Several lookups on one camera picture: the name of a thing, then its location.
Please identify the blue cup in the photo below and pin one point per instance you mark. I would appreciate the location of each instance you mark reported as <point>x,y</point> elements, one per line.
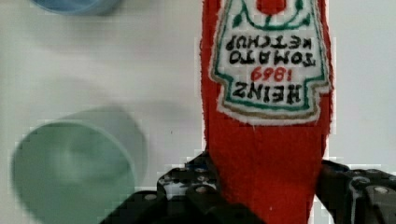
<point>77,7</point>

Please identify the red plush ketchup bottle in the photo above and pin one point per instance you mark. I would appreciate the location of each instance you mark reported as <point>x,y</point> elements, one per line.
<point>267,98</point>

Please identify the green mug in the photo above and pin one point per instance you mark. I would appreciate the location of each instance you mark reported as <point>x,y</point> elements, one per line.
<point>78,169</point>

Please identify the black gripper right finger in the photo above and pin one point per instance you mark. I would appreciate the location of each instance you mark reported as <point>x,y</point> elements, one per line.
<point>357,196</point>

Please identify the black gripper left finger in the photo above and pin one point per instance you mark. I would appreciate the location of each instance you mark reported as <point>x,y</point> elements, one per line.
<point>189,194</point>

